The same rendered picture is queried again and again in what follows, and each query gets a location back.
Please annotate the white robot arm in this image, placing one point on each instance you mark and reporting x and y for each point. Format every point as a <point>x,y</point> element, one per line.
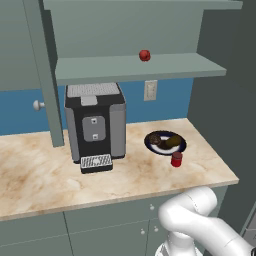
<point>193,220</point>

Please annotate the brown round bread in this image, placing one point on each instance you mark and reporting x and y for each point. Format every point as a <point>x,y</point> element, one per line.
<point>154,139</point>

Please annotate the dark blue and white plate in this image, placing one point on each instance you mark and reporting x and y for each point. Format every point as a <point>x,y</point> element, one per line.
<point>164,150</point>

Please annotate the dark green avocado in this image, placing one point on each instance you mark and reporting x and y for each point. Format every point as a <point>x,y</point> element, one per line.
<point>170,142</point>

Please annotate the red jam jar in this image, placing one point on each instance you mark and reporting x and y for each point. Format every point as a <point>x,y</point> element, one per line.
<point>176,160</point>

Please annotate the white round door knob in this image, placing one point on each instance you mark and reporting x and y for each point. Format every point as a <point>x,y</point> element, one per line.
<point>37,105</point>

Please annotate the tall dark grey cabinet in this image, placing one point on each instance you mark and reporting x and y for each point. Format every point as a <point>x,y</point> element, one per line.
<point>226,116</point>

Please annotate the small white cabinet knob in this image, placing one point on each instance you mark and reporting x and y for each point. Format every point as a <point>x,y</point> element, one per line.
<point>155,229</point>
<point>142,231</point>

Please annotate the grey-green base cabinet door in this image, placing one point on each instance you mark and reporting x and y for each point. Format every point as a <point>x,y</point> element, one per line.
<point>110,241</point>
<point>154,241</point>
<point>33,236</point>

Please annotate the black and grey coffee machine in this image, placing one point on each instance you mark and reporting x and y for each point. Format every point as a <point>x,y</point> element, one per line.
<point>96,126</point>

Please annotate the red round fruit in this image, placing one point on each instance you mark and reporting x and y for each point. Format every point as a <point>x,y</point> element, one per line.
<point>144,55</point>

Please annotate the small white drawer knob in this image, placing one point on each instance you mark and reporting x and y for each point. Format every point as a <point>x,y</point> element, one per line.
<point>152,207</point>

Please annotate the grey-green drawer front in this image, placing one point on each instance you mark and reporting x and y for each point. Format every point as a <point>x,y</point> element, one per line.
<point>110,213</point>

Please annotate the beige wall outlet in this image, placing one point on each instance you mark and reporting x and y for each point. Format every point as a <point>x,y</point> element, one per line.
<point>150,90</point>

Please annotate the grey-green open wall cabinet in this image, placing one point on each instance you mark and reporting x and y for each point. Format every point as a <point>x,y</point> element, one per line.
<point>133,68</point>

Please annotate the grey-green closed wall cabinet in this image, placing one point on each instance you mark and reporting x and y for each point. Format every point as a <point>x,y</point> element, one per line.
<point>16,43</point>

